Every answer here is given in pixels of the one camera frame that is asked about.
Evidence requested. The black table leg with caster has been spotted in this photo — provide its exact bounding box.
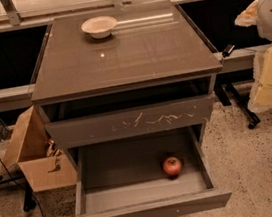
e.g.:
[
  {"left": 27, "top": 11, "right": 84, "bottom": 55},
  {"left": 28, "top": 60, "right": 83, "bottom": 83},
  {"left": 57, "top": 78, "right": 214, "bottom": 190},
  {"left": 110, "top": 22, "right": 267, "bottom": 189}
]
[{"left": 214, "top": 78, "right": 260, "bottom": 130}]

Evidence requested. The black stand foot left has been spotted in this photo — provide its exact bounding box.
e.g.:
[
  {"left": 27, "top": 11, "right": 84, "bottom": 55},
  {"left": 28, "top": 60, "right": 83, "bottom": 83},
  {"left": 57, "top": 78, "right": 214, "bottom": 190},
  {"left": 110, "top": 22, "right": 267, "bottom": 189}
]
[{"left": 23, "top": 182, "right": 37, "bottom": 212}]

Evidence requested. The small black device on rail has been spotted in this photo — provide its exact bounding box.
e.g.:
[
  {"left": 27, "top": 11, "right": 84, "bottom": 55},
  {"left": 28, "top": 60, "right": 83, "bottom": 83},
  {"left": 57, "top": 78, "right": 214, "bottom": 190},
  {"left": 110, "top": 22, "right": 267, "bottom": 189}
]
[{"left": 222, "top": 44, "right": 234, "bottom": 58}]

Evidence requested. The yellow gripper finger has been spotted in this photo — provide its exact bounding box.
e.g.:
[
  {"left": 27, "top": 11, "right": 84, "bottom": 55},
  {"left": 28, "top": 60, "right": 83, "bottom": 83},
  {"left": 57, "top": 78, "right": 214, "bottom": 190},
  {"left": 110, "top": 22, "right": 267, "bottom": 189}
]
[
  {"left": 248, "top": 46, "right": 272, "bottom": 113},
  {"left": 234, "top": 0, "right": 258, "bottom": 27}
]

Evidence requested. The cardboard box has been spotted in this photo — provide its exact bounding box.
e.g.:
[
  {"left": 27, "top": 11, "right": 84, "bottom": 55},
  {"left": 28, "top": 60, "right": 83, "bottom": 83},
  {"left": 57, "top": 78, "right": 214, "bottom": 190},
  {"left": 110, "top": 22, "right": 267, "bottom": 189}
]
[{"left": 3, "top": 106, "right": 77, "bottom": 192}]

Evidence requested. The scratched grey middle drawer front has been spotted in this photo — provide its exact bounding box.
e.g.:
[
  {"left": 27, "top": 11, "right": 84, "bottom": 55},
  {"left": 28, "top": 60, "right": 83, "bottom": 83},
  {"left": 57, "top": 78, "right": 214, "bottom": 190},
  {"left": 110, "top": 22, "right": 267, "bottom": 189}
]
[{"left": 47, "top": 95, "right": 214, "bottom": 149}]

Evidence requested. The open grey lower drawer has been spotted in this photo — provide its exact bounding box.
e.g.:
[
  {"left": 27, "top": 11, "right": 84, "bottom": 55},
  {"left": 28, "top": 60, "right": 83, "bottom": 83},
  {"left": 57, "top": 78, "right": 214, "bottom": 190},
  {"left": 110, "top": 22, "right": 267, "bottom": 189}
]
[{"left": 75, "top": 127, "right": 232, "bottom": 217}]

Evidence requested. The white bowl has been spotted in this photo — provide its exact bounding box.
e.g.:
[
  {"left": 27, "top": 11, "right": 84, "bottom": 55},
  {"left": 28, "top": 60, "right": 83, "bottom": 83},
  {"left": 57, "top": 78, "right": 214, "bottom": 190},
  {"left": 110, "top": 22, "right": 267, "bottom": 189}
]
[{"left": 81, "top": 16, "right": 117, "bottom": 39}]

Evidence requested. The red apple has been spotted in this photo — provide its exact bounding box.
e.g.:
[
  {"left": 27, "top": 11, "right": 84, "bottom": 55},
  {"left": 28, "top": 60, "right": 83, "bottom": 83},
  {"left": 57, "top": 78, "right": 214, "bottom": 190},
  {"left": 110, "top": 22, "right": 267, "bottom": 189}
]
[{"left": 162, "top": 157, "right": 182, "bottom": 177}]

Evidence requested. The grey drawer cabinet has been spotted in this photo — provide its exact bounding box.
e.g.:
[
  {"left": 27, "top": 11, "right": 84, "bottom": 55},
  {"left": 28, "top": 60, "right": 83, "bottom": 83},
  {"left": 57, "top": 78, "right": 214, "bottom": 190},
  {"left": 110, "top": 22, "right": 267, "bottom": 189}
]
[{"left": 19, "top": 0, "right": 234, "bottom": 168}]

